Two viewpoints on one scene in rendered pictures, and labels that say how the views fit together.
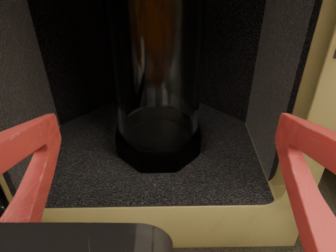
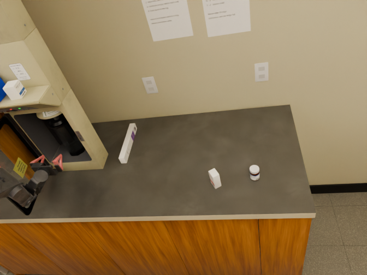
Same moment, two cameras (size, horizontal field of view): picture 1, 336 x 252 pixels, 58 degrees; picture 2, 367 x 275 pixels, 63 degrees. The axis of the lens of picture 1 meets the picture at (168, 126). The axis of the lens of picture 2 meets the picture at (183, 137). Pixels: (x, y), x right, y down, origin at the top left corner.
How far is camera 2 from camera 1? 1.49 m
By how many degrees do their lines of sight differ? 15
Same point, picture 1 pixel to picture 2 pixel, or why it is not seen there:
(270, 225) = (94, 165)
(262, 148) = not seen: hidden behind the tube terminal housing
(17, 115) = (47, 148)
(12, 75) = (45, 141)
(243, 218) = (88, 163)
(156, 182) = (74, 157)
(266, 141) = not seen: hidden behind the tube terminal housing
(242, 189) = (87, 158)
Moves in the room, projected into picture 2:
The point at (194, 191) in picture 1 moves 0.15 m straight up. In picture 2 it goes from (79, 159) to (66, 140)
